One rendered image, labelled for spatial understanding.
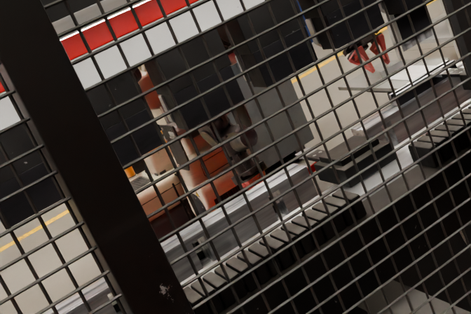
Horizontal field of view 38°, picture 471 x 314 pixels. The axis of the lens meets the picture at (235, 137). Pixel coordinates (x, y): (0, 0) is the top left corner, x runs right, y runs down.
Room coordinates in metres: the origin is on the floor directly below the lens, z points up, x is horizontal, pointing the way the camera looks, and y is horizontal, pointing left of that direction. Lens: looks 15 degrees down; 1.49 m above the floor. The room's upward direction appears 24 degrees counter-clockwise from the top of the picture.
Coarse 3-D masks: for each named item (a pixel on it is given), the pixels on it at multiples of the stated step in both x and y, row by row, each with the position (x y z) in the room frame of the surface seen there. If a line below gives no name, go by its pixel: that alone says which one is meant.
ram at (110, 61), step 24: (168, 0) 1.39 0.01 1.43; (192, 0) 1.41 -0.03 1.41; (216, 0) 1.43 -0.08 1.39; (264, 0) 1.46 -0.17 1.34; (120, 24) 1.35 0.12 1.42; (144, 24) 1.37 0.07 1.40; (192, 24) 1.40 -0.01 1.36; (216, 24) 1.42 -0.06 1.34; (72, 48) 1.31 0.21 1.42; (96, 48) 1.33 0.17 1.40; (144, 48) 1.36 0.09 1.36; (96, 72) 1.32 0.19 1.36; (0, 120) 1.25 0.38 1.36
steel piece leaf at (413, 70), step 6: (390, 66) 1.76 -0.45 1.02; (396, 66) 1.76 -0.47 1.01; (402, 66) 1.77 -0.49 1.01; (414, 66) 1.74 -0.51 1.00; (420, 66) 1.72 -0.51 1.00; (384, 72) 1.75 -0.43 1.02; (390, 72) 1.76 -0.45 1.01; (402, 72) 1.73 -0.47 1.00; (414, 72) 1.68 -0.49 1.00; (420, 72) 1.66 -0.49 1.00; (390, 78) 1.72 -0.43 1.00; (396, 78) 1.70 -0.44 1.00; (402, 78) 1.67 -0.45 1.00; (408, 78) 1.65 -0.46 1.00
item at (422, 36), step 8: (424, 8) 1.64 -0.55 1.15; (392, 16) 1.61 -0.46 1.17; (416, 16) 1.63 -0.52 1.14; (424, 16) 1.64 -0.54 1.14; (392, 24) 1.62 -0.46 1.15; (400, 24) 1.61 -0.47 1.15; (408, 24) 1.62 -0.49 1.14; (416, 24) 1.63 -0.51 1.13; (424, 24) 1.64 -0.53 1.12; (400, 32) 1.61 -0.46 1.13; (408, 32) 1.62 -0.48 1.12; (424, 32) 1.65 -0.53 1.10; (400, 40) 1.62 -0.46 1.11; (408, 48) 1.62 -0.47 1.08
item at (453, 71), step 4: (452, 68) 1.58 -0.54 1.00; (456, 68) 1.56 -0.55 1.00; (460, 68) 1.55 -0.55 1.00; (432, 72) 1.61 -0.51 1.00; (444, 72) 1.57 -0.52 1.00; (452, 72) 1.54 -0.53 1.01; (456, 72) 1.53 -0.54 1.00; (460, 72) 1.52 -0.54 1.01; (464, 72) 1.45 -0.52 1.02; (436, 76) 1.59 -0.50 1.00; (440, 76) 1.57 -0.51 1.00; (444, 76) 1.56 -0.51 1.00; (452, 76) 1.54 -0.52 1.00; (456, 76) 1.52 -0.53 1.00; (460, 76) 1.45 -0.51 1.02; (464, 76) 1.44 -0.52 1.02; (460, 80) 1.45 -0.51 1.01; (464, 80) 1.44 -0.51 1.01; (464, 84) 1.45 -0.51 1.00; (468, 84) 1.43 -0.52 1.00; (464, 88) 1.45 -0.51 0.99; (468, 88) 1.44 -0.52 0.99
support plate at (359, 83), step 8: (416, 64) 1.75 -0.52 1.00; (432, 64) 1.69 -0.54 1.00; (368, 72) 1.88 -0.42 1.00; (376, 72) 1.84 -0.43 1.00; (352, 80) 1.87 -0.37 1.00; (360, 80) 1.83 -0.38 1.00; (376, 80) 1.77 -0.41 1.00; (392, 80) 1.70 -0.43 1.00; (344, 88) 1.84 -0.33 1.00; (352, 88) 1.80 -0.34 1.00; (360, 88) 1.77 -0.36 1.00; (376, 88) 1.70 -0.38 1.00; (384, 88) 1.67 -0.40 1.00
